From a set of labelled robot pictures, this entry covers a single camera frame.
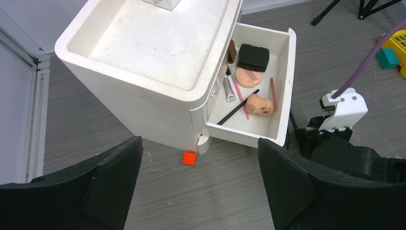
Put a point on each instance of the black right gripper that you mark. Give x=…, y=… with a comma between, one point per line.
x=334, y=150

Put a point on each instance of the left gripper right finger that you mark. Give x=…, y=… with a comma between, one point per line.
x=305, y=195

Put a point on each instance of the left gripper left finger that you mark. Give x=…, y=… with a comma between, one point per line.
x=94, y=194

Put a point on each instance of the black hair loop tool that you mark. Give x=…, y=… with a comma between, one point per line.
x=292, y=127

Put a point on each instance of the beige makeup sponge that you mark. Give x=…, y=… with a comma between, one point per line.
x=260, y=106

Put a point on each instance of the pink lip pencil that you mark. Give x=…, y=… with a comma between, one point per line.
x=273, y=93

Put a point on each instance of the black makeup pencil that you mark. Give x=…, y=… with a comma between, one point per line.
x=230, y=114

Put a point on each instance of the pink powder puff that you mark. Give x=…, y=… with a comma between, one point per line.
x=248, y=78

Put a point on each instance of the white small cream tube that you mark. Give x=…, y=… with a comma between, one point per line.
x=230, y=96

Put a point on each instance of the black compact case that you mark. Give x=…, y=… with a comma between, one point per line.
x=253, y=58

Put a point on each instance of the pink eyebrow brush comb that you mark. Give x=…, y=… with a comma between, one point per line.
x=229, y=72

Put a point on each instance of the white drawer organizer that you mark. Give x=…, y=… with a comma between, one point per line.
x=161, y=72

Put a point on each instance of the white barcode box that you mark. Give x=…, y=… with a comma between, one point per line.
x=165, y=4

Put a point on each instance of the small orange red cube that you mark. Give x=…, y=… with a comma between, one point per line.
x=189, y=158

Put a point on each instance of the teal wooden block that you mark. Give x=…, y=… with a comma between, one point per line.
x=387, y=59

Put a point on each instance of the yellow toy block house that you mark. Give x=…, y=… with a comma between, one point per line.
x=397, y=43

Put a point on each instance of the black tripod stand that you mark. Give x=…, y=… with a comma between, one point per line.
x=363, y=9

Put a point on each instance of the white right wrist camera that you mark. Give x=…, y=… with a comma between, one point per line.
x=344, y=111

